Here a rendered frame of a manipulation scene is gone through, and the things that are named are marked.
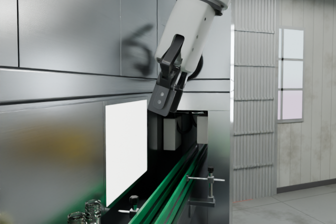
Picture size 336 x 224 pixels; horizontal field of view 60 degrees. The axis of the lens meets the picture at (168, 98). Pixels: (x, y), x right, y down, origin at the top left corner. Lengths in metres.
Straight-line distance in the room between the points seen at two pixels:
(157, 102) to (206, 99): 1.06
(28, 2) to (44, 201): 0.41
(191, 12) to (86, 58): 0.50
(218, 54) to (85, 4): 0.79
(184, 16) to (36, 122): 0.37
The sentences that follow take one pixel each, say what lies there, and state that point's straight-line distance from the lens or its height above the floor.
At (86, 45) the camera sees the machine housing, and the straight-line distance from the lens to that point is 0.86.
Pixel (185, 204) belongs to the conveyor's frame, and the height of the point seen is 1.05.
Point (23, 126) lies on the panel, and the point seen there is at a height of 1.46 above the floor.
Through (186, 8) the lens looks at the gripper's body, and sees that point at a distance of 0.41.
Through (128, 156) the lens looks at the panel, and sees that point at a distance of 1.10.
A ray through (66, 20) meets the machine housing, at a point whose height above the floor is 1.70.
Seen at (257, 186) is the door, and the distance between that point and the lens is 4.32.
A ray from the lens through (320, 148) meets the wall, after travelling 5.07.
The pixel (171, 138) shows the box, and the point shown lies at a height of 1.24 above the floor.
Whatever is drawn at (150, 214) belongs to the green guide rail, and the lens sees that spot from 1.11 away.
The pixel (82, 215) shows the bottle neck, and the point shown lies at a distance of 0.56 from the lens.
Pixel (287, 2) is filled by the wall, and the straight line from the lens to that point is 4.63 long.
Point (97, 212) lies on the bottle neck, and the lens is 0.61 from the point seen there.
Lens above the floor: 1.53
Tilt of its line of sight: 2 degrees down
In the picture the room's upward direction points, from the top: straight up
